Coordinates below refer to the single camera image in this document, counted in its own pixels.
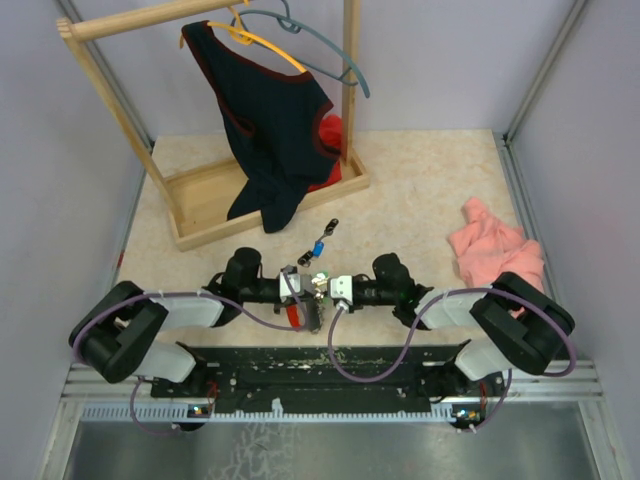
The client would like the red-handled metal key organizer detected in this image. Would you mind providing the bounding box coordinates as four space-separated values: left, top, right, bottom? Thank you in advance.
284 292 324 334

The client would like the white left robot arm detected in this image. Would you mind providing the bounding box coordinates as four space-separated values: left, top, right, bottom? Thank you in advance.
68 247 321 397

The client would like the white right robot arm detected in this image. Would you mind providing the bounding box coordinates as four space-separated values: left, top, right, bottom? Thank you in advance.
325 253 577 396

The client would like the key with blue tag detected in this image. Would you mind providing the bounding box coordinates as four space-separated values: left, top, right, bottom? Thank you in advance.
311 241 324 257

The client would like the wooden clothes rack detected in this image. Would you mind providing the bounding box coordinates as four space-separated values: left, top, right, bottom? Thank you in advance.
55 0 371 253

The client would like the pink cloth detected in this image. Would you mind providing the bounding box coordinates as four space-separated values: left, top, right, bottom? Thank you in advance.
447 197 545 293

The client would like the red cloth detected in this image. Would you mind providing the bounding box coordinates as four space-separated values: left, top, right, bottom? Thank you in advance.
308 114 342 192

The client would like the dark navy vest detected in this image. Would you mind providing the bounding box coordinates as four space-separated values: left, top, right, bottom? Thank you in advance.
181 21 340 233

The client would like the grey-blue plastic hanger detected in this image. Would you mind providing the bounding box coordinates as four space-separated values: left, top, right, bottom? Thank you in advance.
230 1 371 99

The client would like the yellow plastic hanger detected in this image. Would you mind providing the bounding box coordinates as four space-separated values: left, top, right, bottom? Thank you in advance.
207 4 306 75

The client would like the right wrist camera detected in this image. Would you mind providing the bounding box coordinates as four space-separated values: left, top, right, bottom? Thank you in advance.
328 275 353 311

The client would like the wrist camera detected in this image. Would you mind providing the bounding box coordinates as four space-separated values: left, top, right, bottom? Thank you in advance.
328 275 353 311
279 265 301 303

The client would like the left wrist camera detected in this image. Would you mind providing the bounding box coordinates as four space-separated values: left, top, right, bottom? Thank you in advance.
279 265 301 303

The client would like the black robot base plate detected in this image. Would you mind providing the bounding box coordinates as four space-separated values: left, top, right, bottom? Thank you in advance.
151 345 505 414

